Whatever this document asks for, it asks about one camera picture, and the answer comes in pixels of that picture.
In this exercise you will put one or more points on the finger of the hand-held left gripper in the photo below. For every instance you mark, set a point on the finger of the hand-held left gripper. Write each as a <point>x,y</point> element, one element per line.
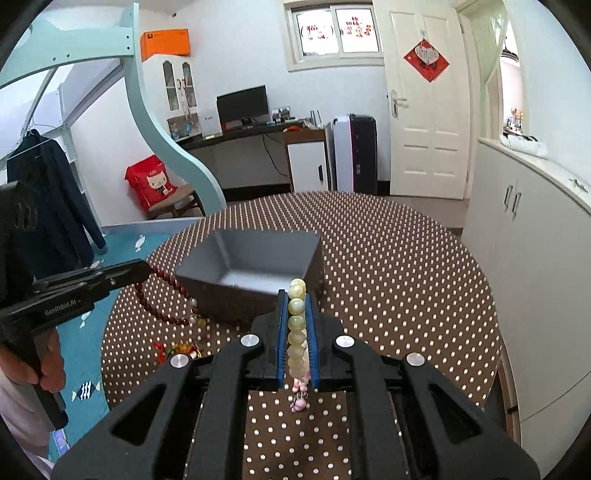
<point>124,273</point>

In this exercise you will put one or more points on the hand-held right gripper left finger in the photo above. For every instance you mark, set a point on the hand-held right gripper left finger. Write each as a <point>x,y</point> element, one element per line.
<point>281,341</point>

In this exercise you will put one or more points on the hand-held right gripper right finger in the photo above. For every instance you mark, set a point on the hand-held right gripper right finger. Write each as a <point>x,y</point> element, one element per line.
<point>313,341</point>

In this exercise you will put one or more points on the pink white charm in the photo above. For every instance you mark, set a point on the pink white charm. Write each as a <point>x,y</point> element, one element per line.
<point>299,398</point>

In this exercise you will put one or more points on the grey metal box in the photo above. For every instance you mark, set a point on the grey metal box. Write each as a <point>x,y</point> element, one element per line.
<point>258,265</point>

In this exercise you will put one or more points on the person's left forearm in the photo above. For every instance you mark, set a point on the person's left forearm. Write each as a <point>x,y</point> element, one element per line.
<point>18,415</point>

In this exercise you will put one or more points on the person's left hand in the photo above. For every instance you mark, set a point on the person's left hand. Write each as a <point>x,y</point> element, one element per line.
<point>53,364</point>

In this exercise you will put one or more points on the dark hanging jacket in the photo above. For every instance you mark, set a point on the dark hanging jacket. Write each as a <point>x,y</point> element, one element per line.
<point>46,194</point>

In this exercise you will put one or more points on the red cat-print bag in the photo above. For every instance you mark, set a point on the red cat-print bag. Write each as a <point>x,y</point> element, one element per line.
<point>150,184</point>

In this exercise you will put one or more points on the wooden chair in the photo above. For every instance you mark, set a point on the wooden chair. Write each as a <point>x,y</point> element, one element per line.
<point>182,201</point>

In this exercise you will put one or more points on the blue printed blanket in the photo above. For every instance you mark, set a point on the blue printed blanket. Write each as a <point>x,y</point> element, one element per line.
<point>87,364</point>

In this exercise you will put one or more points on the round polka-dot table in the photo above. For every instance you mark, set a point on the round polka-dot table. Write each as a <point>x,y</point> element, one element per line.
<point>392,277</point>

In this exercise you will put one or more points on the white box on desk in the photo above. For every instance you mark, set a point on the white box on desk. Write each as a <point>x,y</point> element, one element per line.
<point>212,125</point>

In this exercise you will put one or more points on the white drawer cabinet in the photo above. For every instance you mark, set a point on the white drawer cabinet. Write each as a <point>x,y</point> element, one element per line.
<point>307,161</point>

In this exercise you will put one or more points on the dark desk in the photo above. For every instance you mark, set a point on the dark desk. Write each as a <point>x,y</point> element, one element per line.
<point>240,134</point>

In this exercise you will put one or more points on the white air purifier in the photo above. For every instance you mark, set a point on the white air purifier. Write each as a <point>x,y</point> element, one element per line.
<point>341,157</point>

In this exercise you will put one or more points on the white glass-door cabinet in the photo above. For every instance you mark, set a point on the white glass-door cabinet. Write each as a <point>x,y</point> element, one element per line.
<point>173,92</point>

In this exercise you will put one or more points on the dark suitcase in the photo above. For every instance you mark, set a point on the dark suitcase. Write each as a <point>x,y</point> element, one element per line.
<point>364,154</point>

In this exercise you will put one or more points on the black computer monitor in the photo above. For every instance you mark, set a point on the black computer monitor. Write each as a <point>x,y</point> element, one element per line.
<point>242,104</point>

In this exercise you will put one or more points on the white door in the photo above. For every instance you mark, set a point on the white door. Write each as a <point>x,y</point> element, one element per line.
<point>427,138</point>

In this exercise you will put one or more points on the orange box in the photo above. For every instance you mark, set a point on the orange box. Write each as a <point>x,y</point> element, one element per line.
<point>165,44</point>

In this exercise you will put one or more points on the white counter cabinet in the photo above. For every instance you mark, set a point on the white counter cabinet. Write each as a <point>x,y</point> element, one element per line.
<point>531,258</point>

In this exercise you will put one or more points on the white cloth bag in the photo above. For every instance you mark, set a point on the white cloth bag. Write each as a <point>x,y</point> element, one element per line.
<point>524,145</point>

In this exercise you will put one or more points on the shelf figurines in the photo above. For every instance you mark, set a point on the shelf figurines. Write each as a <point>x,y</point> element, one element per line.
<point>516,121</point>

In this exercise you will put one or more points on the red door decoration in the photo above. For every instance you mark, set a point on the red door decoration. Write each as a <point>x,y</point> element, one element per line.
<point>425,59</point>

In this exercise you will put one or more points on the window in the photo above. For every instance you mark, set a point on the window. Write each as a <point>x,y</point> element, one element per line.
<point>337,30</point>

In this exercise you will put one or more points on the light green curtain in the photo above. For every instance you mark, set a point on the light green curtain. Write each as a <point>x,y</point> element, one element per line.
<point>489,55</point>

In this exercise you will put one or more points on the teal bed frame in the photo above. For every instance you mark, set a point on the teal bed frame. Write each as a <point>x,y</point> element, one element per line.
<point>152,120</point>

